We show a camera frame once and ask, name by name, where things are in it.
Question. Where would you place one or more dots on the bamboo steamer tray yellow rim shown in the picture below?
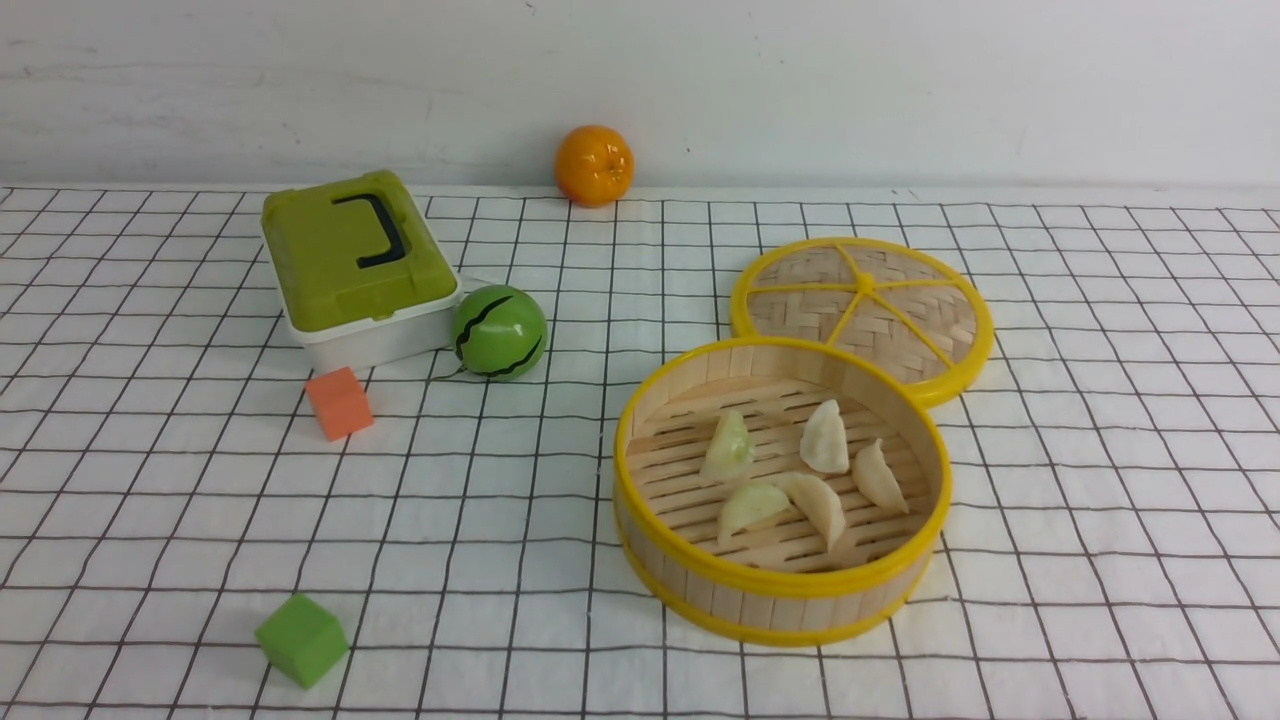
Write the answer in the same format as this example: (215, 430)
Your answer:
(776, 582)

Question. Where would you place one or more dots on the woven bamboo steamer lid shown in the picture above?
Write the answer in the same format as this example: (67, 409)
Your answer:
(914, 317)

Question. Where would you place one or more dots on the orange fruit toy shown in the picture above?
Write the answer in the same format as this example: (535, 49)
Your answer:
(594, 166)

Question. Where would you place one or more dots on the white dumpling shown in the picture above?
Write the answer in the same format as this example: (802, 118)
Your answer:
(875, 479)
(818, 501)
(823, 446)

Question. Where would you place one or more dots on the green watermelon ball toy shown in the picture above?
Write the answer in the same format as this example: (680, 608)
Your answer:
(499, 333)

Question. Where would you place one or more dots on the green foam cube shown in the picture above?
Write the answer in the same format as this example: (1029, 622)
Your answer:
(302, 640)

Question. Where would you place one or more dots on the orange foam cube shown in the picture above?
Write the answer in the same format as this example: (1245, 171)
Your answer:
(340, 404)

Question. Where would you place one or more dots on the green lid white box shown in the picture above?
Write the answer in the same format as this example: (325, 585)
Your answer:
(362, 281)

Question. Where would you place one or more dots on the greenish dumpling bottom edge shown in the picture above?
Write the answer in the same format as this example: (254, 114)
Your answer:
(749, 504)

